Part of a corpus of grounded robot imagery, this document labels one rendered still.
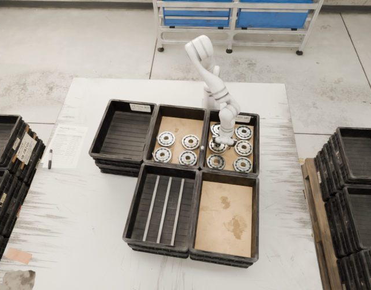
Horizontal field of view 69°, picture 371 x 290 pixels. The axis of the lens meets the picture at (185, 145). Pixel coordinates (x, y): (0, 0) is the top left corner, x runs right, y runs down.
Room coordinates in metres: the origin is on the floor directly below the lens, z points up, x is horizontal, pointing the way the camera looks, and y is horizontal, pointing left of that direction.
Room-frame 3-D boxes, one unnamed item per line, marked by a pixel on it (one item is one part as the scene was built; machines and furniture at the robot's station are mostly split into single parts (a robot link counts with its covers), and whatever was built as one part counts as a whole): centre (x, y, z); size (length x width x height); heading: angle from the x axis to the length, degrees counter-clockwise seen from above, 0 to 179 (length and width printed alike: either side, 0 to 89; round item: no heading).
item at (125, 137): (0.90, 0.34, 0.87); 0.40 x 0.30 x 0.11; 169
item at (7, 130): (1.12, 1.39, 0.37); 0.40 x 0.30 x 0.45; 174
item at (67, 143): (0.94, 0.77, 0.70); 0.33 x 0.23 x 0.01; 174
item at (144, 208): (0.45, 0.12, 0.87); 0.40 x 0.30 x 0.11; 169
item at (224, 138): (0.77, -0.21, 1.02); 0.11 x 0.09 x 0.06; 165
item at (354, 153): (0.87, -1.20, 0.37); 0.40 x 0.30 x 0.45; 174
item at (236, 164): (0.67, -0.31, 0.86); 0.10 x 0.10 x 0.01
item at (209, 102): (1.17, -0.18, 0.85); 0.09 x 0.09 x 0.17; 77
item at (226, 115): (0.79, -0.21, 1.12); 0.09 x 0.07 x 0.15; 133
